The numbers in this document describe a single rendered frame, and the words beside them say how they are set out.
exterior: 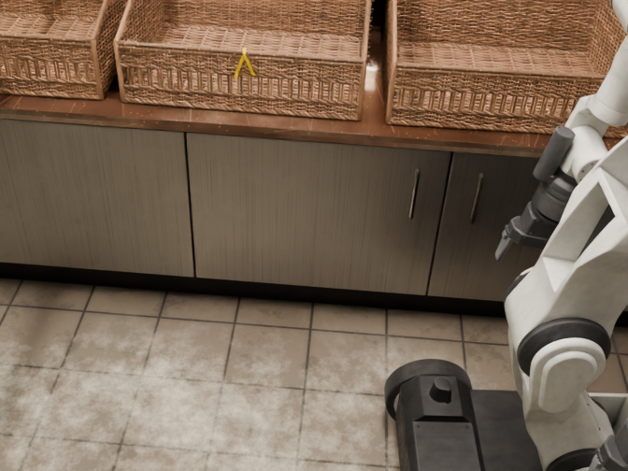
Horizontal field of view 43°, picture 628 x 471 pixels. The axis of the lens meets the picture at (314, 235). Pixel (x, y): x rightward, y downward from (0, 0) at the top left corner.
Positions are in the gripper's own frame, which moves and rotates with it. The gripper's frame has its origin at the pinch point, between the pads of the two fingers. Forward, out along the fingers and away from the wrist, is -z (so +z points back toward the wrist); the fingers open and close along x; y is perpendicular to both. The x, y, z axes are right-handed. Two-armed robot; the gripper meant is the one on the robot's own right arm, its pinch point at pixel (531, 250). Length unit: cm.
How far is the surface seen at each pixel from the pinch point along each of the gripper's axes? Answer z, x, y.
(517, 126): 2.9, -3.7, -39.7
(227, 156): -20, 58, -38
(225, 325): -68, 50, -31
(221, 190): -30, 58, -38
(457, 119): 1.4, 9.9, -40.0
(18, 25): -22, 117, -80
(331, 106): -3, 38, -42
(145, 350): -72, 69, -21
